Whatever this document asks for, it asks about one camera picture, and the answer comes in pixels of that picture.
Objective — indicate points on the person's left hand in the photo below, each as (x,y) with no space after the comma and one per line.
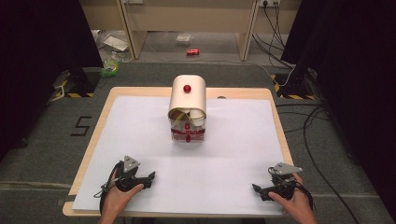
(115,200)

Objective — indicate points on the green plastic bag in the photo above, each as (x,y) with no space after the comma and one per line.
(110,67)

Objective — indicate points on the black curtain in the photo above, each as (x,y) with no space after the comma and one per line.
(358,77)
(37,62)

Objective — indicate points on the red drink can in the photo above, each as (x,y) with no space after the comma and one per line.
(192,52)

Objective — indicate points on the wooden table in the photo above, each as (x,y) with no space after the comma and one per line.
(102,124)

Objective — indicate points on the white paper sheet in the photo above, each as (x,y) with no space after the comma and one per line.
(140,130)

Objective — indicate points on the white paper and plastic litter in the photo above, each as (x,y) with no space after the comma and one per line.
(115,42)

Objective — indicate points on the black stand base striped tape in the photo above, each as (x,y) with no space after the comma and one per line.
(292,88)
(79,84)

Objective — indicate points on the white wall socket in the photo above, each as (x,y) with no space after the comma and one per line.
(270,2)

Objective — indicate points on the person's right hand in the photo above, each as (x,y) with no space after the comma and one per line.
(295,203)

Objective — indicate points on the row of red stick packets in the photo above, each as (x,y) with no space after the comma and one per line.
(180,131)

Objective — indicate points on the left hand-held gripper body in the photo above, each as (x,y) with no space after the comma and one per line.
(127,179)

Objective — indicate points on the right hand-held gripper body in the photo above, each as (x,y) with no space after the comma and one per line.
(285,182)

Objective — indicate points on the clear plastic packet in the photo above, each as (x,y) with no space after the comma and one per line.
(183,38)

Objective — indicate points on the beige wooden desk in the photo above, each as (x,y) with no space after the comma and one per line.
(186,15)

